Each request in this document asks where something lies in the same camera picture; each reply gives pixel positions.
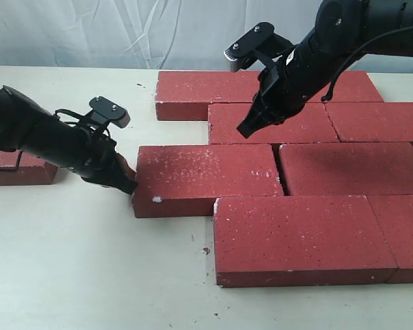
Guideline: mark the red brick front large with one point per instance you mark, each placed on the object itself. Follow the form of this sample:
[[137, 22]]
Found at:
[[299, 241]]

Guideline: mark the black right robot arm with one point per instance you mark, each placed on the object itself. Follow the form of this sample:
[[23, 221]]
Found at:
[[344, 32]]

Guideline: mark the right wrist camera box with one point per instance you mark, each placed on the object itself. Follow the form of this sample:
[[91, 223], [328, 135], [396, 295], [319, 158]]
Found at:
[[245, 51]]

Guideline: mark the blue wrinkled backdrop cloth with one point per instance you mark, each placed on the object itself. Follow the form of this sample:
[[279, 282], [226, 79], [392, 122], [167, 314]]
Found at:
[[139, 34]]

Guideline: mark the red brick right third row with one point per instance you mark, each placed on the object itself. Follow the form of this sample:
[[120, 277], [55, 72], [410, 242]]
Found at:
[[360, 168]]

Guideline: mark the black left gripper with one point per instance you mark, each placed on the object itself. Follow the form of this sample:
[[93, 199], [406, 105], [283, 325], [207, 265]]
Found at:
[[93, 157]]

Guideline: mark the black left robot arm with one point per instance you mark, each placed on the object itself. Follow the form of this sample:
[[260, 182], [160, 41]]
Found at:
[[26, 126]]

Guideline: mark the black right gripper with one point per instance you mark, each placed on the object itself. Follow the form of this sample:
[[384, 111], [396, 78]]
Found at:
[[297, 76]]

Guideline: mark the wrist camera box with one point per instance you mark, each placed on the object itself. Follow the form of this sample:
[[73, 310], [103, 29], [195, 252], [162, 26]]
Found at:
[[245, 51], [105, 111]]

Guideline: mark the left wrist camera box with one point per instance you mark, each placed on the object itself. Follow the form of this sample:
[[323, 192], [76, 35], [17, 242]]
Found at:
[[105, 111]]

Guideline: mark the red brick right second row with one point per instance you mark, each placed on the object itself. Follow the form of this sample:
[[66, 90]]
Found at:
[[372, 121]]

